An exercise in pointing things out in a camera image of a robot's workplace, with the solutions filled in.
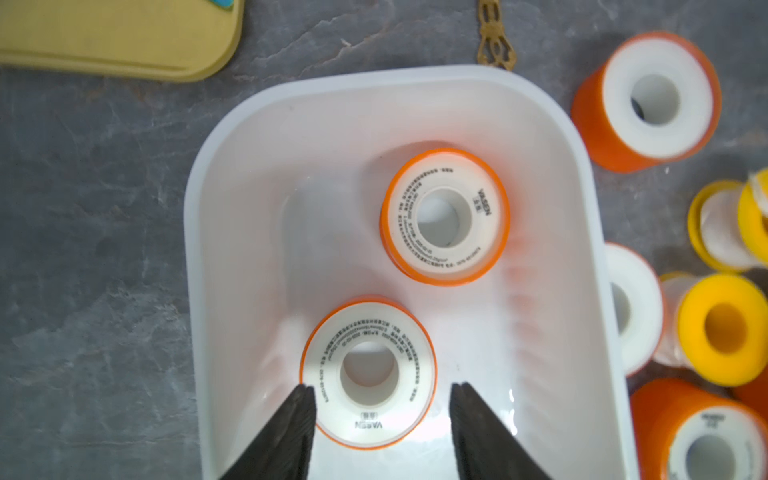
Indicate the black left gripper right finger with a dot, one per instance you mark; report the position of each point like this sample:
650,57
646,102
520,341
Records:
484,447

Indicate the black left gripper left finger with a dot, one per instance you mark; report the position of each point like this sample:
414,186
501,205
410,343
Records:
282,448

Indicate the orange sealing tape roll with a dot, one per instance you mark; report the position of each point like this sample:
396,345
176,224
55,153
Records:
374,371
656,100
474,192

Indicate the orange tape roll front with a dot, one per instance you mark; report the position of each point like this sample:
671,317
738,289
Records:
684,432

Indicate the orange tape roll beside box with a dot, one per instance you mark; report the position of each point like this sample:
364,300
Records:
639,306

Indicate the yellow tape roll left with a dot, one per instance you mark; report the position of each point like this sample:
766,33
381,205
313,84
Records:
715,325

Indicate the yellow tape roll loose end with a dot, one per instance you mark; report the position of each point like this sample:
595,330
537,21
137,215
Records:
727,224

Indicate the gold ornate fork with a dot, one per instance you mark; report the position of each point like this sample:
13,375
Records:
495,49

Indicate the yellow plastic tray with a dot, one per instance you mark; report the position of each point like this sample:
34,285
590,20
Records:
176,41

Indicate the iridescent blue-green fork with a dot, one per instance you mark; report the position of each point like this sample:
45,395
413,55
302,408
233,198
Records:
223,4

